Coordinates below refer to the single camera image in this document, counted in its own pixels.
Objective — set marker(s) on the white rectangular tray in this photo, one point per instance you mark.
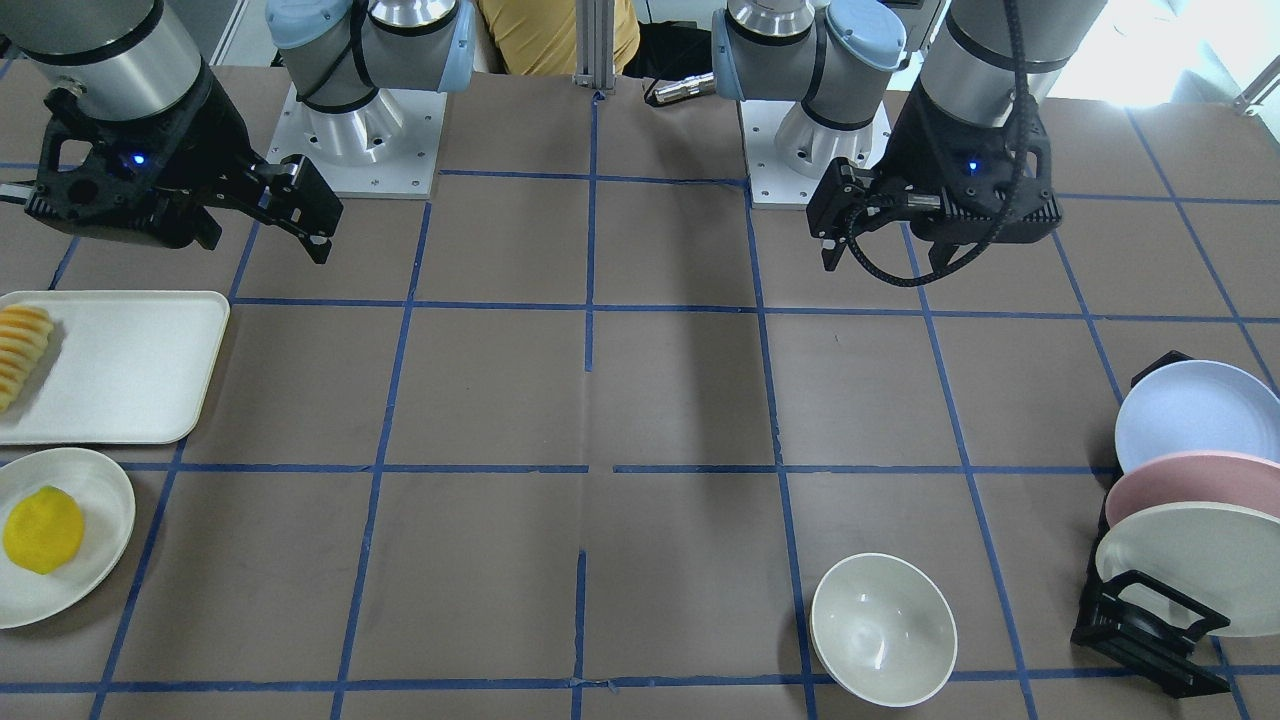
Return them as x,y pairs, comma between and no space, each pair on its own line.
122,367

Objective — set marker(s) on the yellow lemon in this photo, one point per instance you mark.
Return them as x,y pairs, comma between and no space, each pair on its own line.
44,531

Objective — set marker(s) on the white ceramic bowl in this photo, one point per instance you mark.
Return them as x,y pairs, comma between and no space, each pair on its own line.
883,630

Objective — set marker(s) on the cream plate in rack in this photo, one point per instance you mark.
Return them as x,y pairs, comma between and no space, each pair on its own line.
1223,556

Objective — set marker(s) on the round cream plate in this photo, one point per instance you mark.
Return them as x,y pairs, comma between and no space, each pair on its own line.
106,497

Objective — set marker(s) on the black dish rack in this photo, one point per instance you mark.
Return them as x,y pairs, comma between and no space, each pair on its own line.
1149,627

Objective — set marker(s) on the sliced yellow fruit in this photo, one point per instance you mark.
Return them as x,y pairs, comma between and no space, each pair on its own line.
25,337

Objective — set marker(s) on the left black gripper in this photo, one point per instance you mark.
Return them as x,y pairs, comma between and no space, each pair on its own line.
912,140

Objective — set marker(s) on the person in yellow shirt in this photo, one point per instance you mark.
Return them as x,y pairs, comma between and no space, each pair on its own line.
539,38

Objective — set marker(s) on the aluminium frame post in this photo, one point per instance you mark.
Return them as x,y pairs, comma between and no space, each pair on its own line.
594,53

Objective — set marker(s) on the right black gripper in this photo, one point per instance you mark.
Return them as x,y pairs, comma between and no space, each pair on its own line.
212,135

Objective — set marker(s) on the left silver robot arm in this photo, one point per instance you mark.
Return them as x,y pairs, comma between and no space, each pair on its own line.
987,60

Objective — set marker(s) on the pink plate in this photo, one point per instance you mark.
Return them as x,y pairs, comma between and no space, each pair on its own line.
1196,476

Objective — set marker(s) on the light blue plate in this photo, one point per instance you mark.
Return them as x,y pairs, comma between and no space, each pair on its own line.
1196,405

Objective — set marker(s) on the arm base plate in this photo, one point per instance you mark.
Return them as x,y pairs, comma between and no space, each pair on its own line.
788,152
400,170

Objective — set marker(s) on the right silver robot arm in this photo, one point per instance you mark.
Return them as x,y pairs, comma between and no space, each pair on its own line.
136,58

